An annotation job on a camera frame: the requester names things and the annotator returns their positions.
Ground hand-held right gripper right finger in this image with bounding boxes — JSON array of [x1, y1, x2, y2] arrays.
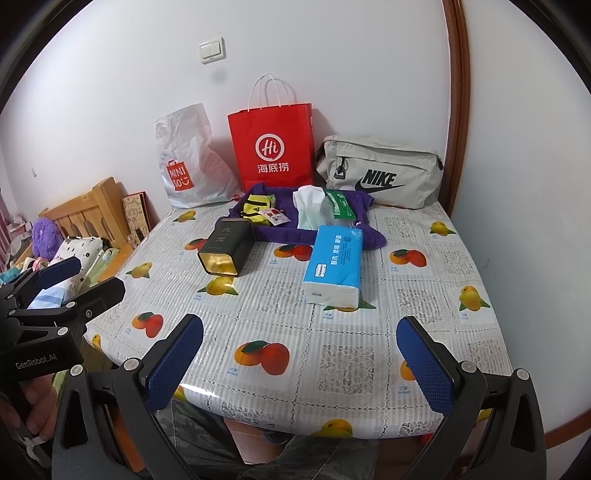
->
[[396, 315, 548, 480]]

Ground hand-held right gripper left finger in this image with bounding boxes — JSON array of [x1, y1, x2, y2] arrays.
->
[[52, 314, 206, 480]]

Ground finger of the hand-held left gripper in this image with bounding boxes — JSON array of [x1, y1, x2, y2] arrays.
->
[[9, 277, 126, 330], [0, 256, 83, 308]]

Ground yellow zip pouch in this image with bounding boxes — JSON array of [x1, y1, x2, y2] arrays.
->
[[242, 194, 278, 227]]

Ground small red white packet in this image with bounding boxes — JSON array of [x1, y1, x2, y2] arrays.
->
[[261, 208, 291, 227]]

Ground small green tissue pack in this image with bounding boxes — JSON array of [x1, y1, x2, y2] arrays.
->
[[323, 190, 356, 220]]

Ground mint green cloth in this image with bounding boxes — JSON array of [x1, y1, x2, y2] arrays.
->
[[297, 203, 324, 230]]

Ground white glove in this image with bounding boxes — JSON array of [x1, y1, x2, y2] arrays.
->
[[294, 185, 326, 208]]

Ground person's left hand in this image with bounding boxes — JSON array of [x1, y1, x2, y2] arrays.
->
[[0, 373, 57, 444]]

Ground white floral cloth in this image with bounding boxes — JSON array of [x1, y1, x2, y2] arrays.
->
[[48, 236, 105, 278]]

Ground purple plush toy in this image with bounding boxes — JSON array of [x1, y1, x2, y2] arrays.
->
[[31, 218, 63, 259]]

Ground wooden headboard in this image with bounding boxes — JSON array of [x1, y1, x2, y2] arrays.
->
[[39, 176, 153, 259]]

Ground person's camouflage shorts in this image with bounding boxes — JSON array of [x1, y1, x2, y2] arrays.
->
[[157, 401, 384, 480]]

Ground fruit print tablecloth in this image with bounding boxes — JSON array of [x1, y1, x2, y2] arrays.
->
[[85, 203, 513, 439]]

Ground patterned brown box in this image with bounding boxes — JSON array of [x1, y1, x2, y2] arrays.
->
[[122, 193, 151, 243]]

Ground person's leg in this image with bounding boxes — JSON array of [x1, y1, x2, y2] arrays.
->
[[222, 415, 296, 464]]

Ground dark green tea tin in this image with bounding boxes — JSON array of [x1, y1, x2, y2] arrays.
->
[[198, 217, 256, 278]]

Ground blue tissue pack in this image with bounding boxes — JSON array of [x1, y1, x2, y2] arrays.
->
[[302, 225, 363, 311]]

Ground white plastic shopping bag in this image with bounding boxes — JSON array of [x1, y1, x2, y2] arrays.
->
[[154, 103, 241, 209]]

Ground purple towel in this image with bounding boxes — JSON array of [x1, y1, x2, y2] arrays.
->
[[230, 184, 387, 250]]

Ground grey waist bag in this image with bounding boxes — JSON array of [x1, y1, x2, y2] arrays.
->
[[315, 135, 445, 209]]

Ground red paper bag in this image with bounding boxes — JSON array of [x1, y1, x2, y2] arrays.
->
[[227, 74, 315, 192]]

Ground white wall light switch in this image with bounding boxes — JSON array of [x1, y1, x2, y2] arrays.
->
[[198, 38, 227, 64]]

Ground brown wooden door frame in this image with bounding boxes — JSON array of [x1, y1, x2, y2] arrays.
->
[[441, 0, 591, 448]]

